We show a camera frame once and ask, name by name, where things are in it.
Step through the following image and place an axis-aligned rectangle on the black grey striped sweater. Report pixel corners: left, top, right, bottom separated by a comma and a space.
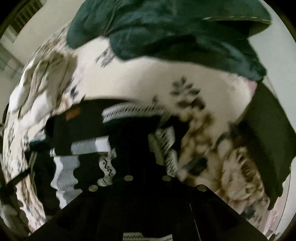
25, 99, 189, 215

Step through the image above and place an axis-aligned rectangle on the floral bed sheet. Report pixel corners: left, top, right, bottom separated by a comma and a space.
1, 25, 269, 228

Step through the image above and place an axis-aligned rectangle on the white folded bottom garment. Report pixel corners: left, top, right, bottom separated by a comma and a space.
9, 68, 61, 128

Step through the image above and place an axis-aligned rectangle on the black folded cloth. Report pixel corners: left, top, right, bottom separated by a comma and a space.
238, 82, 295, 210

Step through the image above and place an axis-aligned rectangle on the beige folded middle garment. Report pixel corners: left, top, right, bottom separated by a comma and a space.
19, 50, 77, 121

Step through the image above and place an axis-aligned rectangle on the barred window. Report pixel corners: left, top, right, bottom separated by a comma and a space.
3, 0, 47, 43

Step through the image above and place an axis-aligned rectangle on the white bed headboard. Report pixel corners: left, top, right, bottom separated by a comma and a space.
250, 19, 295, 240

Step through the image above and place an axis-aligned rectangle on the dark green plush blanket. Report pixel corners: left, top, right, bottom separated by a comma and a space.
67, 0, 271, 81

